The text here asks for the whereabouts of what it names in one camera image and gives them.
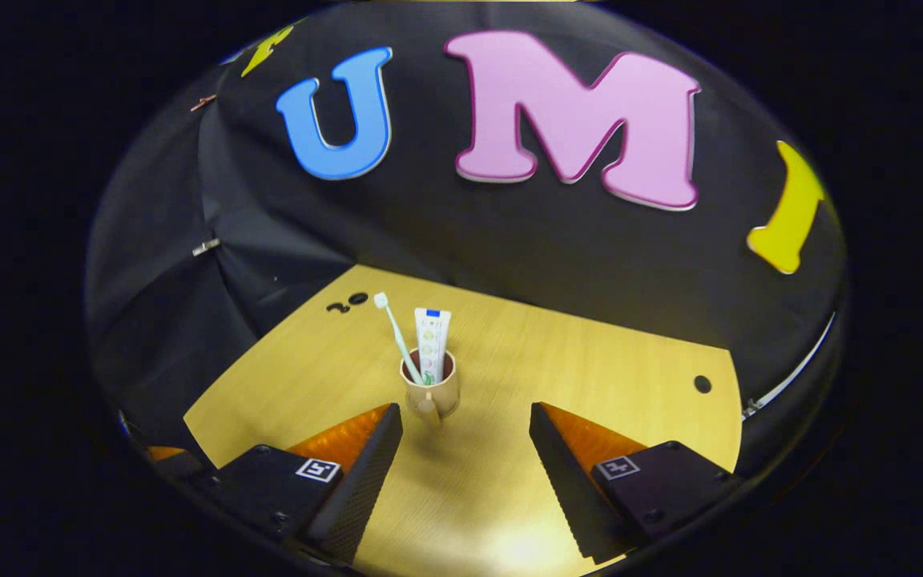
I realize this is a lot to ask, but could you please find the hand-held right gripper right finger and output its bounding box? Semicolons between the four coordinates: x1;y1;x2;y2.
529;402;743;566

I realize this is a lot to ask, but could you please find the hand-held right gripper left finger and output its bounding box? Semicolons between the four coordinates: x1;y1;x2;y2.
205;402;404;566

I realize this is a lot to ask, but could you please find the beige cup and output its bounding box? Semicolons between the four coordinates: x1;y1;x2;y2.
400;349;461;427

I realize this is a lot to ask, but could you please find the pale blue toothbrush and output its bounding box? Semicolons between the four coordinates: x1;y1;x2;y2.
373;292;424;385

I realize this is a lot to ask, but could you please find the white toothpaste tube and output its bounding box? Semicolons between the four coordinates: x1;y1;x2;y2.
413;308;453;385

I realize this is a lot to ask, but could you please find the wooden desktop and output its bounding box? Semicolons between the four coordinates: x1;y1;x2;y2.
183;264;743;577

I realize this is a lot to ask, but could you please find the black backdrop cloth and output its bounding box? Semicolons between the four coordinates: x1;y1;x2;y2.
85;0;851;482

